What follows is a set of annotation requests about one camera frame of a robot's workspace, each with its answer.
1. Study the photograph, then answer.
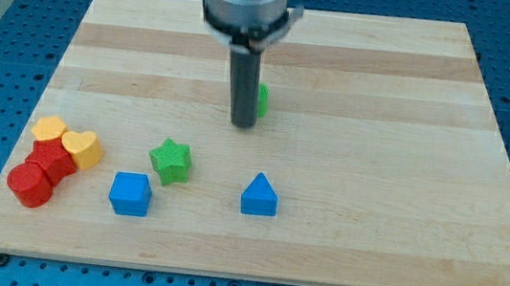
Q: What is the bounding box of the yellow heart block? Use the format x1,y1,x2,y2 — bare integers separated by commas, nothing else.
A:
61,130,103,170

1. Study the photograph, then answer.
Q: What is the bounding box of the wooden board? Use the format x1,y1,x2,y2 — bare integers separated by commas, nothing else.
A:
0,0,510,286

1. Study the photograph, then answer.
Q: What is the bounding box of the yellow hexagon block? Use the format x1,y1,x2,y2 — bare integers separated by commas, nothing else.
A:
31,116,69,142

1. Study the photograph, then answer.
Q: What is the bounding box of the green circle block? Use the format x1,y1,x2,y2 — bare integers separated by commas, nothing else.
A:
257,83,270,118

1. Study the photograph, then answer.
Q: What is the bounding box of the red cylinder block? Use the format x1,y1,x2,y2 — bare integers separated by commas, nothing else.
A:
7,162,53,209

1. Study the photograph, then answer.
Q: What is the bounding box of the green star block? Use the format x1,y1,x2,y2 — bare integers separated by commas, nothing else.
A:
148,138,192,186

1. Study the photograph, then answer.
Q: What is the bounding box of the red pentagon block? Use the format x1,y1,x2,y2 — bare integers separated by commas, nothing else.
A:
25,138,77,187

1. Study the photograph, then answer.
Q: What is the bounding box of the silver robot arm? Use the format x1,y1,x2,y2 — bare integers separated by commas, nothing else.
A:
202,0,304,55

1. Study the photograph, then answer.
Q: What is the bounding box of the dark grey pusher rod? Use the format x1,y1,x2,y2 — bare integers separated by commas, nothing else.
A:
230,51,261,129

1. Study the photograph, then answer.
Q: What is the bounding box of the blue triangle block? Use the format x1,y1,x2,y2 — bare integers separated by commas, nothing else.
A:
240,172,278,217

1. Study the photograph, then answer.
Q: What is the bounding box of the blue cube block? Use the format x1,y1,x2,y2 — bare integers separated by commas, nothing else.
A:
108,171,152,217

